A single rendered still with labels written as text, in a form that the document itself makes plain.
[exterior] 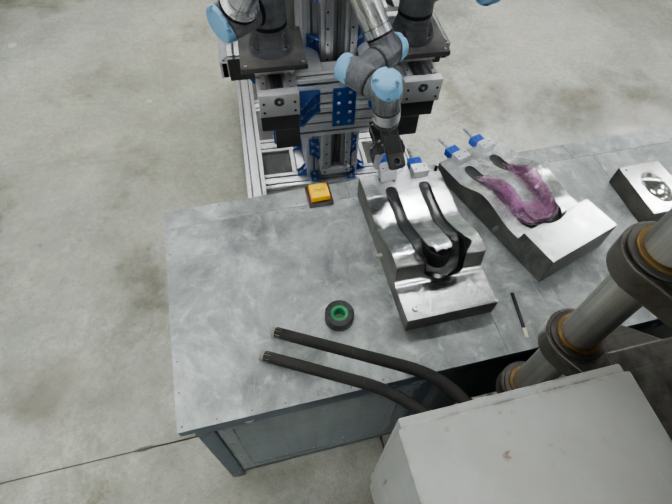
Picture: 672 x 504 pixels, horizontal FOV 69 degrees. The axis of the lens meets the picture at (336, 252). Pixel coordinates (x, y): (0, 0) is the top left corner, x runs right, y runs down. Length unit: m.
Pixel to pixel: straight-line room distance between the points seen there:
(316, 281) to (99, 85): 2.51
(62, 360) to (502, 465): 2.09
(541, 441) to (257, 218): 1.16
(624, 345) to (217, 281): 1.03
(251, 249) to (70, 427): 1.17
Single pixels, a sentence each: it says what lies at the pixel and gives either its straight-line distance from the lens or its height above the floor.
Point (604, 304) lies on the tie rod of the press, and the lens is 0.80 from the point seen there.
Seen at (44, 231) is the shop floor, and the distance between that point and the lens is 2.89.
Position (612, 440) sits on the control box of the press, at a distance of 0.67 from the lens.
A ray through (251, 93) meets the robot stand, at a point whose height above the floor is 0.23.
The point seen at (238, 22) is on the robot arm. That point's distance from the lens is 1.57.
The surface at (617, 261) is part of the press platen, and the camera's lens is 0.72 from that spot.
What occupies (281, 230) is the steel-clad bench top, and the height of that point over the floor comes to 0.80.
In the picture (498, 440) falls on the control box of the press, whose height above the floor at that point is 1.47.
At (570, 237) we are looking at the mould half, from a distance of 1.56.
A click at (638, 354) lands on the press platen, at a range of 0.96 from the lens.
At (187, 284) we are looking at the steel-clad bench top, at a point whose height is 0.80.
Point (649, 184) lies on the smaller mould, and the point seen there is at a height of 0.85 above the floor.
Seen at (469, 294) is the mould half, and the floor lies 0.86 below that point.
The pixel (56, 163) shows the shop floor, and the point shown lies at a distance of 3.19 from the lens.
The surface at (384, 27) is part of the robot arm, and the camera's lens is 1.39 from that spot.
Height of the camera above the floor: 2.04
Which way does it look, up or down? 56 degrees down
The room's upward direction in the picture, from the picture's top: 2 degrees clockwise
